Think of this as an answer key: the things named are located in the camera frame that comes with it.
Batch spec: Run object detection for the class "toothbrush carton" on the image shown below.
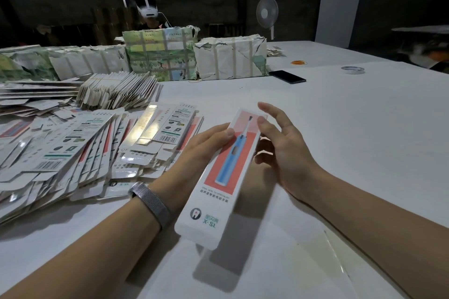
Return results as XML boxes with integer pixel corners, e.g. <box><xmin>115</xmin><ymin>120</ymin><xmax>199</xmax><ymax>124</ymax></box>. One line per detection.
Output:
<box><xmin>174</xmin><ymin>107</ymin><xmax>269</xmax><ymax>250</ymax></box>

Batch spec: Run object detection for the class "white board panel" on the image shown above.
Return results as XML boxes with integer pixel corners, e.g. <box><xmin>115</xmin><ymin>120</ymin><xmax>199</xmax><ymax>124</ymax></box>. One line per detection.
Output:
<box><xmin>315</xmin><ymin>0</ymin><xmax>368</xmax><ymax>49</ymax></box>

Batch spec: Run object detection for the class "fanned stack of white cartons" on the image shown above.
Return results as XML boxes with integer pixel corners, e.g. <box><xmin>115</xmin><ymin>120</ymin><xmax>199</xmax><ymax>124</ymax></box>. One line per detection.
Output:
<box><xmin>76</xmin><ymin>71</ymin><xmax>164</xmax><ymax>110</ymax></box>

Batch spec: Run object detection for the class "row of white wrapped bundles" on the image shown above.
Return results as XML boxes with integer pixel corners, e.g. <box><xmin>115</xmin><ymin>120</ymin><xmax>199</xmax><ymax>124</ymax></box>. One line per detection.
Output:
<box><xmin>0</xmin><ymin>43</ymin><xmax>130</xmax><ymax>82</ymax></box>

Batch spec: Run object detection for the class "white strapped wrapped bundle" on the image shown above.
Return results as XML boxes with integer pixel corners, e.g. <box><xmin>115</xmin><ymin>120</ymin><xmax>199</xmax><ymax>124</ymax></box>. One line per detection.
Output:
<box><xmin>194</xmin><ymin>35</ymin><xmax>269</xmax><ymax>81</ymax></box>

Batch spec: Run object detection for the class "green printed wrapped bundle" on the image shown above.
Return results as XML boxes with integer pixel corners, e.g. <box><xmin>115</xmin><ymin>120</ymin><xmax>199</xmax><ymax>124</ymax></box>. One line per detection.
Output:
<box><xmin>122</xmin><ymin>25</ymin><xmax>200</xmax><ymax>82</ymax></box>

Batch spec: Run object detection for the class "cluttered side table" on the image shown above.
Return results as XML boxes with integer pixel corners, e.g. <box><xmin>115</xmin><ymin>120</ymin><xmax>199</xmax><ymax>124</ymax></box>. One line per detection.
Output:
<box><xmin>391</xmin><ymin>24</ymin><xmax>449</xmax><ymax>72</ymax></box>

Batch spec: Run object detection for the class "white tape roll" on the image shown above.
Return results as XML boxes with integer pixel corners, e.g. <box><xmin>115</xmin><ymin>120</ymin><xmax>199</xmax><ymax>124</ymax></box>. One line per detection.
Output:
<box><xmin>341</xmin><ymin>64</ymin><xmax>366</xmax><ymax>75</ymax></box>

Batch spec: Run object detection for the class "person's left hand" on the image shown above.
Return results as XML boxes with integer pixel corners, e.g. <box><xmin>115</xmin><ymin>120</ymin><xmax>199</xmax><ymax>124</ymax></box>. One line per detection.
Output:
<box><xmin>149</xmin><ymin>123</ymin><xmax>237</xmax><ymax>214</ymax></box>

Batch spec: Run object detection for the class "person's left forearm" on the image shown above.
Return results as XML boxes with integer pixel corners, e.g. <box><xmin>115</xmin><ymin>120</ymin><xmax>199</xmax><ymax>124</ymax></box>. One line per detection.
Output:
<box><xmin>0</xmin><ymin>199</ymin><xmax>162</xmax><ymax>299</ymax></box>

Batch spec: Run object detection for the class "black smartphone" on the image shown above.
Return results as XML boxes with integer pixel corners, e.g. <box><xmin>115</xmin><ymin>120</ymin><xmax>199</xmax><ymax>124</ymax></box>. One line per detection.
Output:
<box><xmin>268</xmin><ymin>70</ymin><xmax>307</xmax><ymax>85</ymax></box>

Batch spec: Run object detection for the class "grey band wristwatch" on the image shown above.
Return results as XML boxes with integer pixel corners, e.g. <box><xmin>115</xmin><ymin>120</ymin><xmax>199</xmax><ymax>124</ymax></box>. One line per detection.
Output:
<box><xmin>128</xmin><ymin>181</ymin><xmax>176</xmax><ymax>232</ymax></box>

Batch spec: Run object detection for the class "dark wooden chair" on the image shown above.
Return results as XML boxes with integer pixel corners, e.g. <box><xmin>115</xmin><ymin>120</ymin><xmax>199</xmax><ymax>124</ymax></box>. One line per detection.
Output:
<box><xmin>205</xmin><ymin>23</ymin><xmax>243</xmax><ymax>39</ymax></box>

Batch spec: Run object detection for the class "pile of cartons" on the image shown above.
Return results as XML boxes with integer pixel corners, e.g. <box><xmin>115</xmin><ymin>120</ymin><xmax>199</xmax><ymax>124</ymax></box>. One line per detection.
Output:
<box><xmin>0</xmin><ymin>74</ymin><xmax>204</xmax><ymax>226</ymax></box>

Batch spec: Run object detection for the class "white head-mounted camera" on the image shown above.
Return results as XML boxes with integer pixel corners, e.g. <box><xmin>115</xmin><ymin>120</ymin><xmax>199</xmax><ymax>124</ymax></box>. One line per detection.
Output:
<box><xmin>121</xmin><ymin>0</ymin><xmax>159</xmax><ymax>19</ymax></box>

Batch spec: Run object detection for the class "person's right hand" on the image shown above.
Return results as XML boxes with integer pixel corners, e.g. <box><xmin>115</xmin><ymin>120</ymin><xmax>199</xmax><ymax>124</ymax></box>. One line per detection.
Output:
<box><xmin>254</xmin><ymin>102</ymin><xmax>327</xmax><ymax>202</ymax></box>

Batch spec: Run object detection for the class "person's right forearm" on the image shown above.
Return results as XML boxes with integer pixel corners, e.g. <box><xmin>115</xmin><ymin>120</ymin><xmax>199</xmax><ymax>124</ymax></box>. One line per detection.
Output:
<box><xmin>305</xmin><ymin>171</ymin><xmax>449</xmax><ymax>299</ymax></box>

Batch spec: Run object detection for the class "white standing fan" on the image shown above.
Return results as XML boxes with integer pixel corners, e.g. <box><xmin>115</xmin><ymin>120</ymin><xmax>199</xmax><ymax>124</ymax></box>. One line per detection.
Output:
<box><xmin>255</xmin><ymin>0</ymin><xmax>280</xmax><ymax>40</ymax></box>

